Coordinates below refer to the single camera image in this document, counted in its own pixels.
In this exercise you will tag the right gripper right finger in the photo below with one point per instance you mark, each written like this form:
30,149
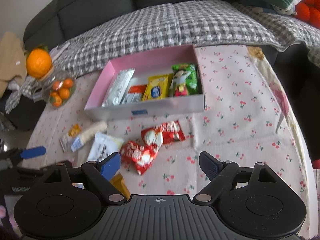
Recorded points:
220,174

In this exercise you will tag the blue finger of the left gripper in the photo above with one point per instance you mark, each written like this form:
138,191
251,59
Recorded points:
33,152

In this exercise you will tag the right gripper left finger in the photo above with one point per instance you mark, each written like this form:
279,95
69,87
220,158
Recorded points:
98,176

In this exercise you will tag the gold foil snack bar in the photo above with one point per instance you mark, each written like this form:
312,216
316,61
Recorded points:
118,182

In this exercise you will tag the yellow chip snack packet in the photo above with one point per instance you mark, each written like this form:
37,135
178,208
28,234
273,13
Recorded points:
157,87

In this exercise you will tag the white black-text snack packet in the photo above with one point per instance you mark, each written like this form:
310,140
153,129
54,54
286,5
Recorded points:
103,146

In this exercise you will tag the white rice cracker packet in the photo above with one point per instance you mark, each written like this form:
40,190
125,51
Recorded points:
87,134

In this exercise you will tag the orange white small packet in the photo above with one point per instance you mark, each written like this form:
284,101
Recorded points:
67,139

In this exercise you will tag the cherry print tablecloth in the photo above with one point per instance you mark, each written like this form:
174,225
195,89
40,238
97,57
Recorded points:
242,115

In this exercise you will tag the red white candy packet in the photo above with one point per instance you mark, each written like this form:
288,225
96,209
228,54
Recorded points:
165,133

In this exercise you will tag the glass jar of mandarins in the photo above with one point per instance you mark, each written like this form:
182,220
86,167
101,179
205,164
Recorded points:
58,88

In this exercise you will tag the silver white snack packet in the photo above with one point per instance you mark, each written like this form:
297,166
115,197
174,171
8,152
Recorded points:
118,88

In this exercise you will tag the large orange jar lid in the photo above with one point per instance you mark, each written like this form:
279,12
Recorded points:
38,63

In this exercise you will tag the beige folded cloth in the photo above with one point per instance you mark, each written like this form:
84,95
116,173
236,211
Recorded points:
12,61

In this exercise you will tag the green cartoon snack packet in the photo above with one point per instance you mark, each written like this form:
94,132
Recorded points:
184,81

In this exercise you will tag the pink white cardboard box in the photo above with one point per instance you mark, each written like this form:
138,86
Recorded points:
148,63

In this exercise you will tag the grey checked sofa blanket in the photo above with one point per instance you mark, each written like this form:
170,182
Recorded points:
201,23

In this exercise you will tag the dark grey sofa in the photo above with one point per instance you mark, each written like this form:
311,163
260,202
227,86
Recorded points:
62,20

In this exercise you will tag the orange plush toy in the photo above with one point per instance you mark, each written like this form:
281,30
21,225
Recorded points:
308,11

